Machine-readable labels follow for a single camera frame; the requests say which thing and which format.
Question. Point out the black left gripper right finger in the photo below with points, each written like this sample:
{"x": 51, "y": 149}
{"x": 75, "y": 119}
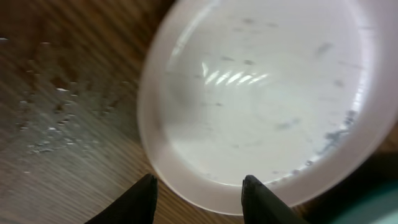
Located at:
{"x": 261, "y": 206}

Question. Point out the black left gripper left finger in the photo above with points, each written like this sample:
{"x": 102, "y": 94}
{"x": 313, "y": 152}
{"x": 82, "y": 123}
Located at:
{"x": 136, "y": 206}

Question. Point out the white plate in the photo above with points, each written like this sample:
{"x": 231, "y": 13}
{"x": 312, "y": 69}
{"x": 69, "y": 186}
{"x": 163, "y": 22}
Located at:
{"x": 298, "y": 93}

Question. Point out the teal plastic tray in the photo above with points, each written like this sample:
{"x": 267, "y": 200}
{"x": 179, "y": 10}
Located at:
{"x": 378, "y": 207}

